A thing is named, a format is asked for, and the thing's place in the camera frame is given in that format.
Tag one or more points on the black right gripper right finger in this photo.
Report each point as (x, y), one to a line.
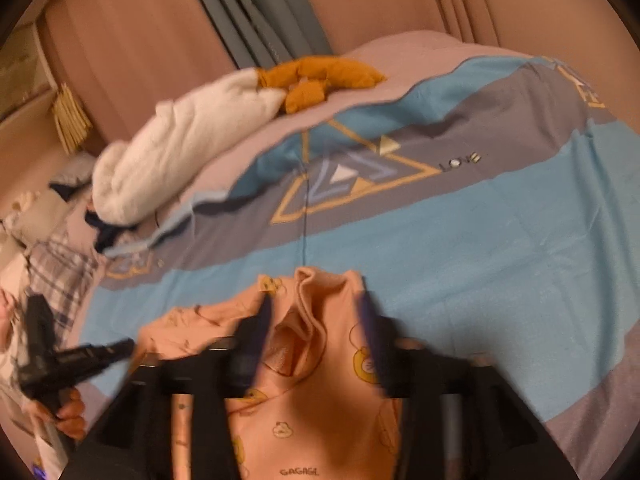
(392, 364)

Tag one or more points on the blue grey patterned duvet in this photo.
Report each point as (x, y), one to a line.
(492, 209)

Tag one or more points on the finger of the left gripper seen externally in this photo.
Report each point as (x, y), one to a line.
(117, 351)

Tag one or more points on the person's left hand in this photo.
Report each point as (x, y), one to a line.
(69, 418)

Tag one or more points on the plaid pillow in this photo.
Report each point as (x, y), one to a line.
(63, 277)

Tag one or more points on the pink curtain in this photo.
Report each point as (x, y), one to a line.
(121, 57)

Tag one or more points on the wooden shelf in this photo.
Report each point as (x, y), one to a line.
(26, 77)

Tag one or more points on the dark navy garment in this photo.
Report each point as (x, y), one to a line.
(106, 234)

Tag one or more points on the grey blue curtain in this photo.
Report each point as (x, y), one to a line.
(265, 33)

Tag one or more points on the straw tassel hanging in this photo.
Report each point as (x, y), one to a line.
(70, 119)

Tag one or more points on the white goose plush toy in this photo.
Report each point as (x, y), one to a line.
(134, 178)

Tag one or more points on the pink cartoon print garment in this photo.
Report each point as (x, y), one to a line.
(315, 410)

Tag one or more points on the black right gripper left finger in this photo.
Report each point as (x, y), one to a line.
(249, 341)

